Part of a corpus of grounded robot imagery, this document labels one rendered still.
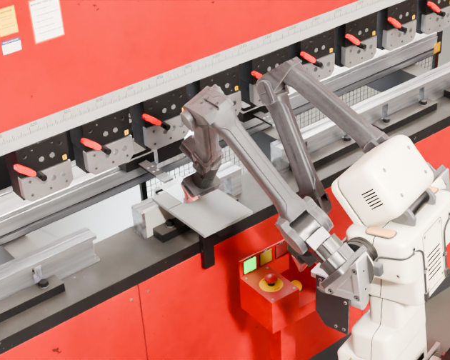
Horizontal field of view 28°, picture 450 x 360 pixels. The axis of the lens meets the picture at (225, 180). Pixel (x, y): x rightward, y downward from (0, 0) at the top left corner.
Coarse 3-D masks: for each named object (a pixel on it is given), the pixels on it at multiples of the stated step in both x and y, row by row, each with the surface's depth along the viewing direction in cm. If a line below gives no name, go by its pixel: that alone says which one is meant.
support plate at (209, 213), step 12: (216, 192) 273; (168, 204) 269; (180, 204) 268; (192, 204) 268; (204, 204) 268; (216, 204) 267; (228, 204) 267; (240, 204) 267; (180, 216) 263; (192, 216) 263; (204, 216) 262; (216, 216) 262; (228, 216) 262; (240, 216) 261; (192, 228) 259; (204, 228) 257; (216, 228) 257
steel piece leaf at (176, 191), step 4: (176, 184) 278; (180, 184) 278; (168, 188) 276; (172, 188) 276; (176, 188) 276; (180, 188) 276; (168, 192) 274; (172, 192) 274; (176, 192) 274; (180, 192) 274; (176, 196) 272; (180, 196) 272; (188, 196) 268; (180, 200) 270; (184, 200) 268
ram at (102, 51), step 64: (0, 0) 213; (64, 0) 224; (128, 0) 236; (192, 0) 249; (256, 0) 264; (320, 0) 281; (384, 0) 300; (0, 64) 219; (64, 64) 231; (128, 64) 244; (0, 128) 226; (64, 128) 239
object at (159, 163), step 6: (168, 144) 269; (174, 144) 270; (180, 144) 272; (156, 150) 267; (162, 150) 268; (168, 150) 270; (174, 150) 271; (180, 150) 273; (156, 156) 269; (162, 156) 269; (168, 156) 271; (174, 156) 274; (180, 156) 275; (156, 162) 270; (162, 162) 271; (168, 162) 273
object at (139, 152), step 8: (136, 144) 293; (136, 152) 289; (144, 152) 291; (152, 152) 291; (136, 160) 289; (144, 160) 291; (152, 160) 293; (120, 168) 291; (128, 168) 288; (136, 168) 290; (144, 168) 286; (152, 168) 286; (160, 176) 281; (168, 176) 281
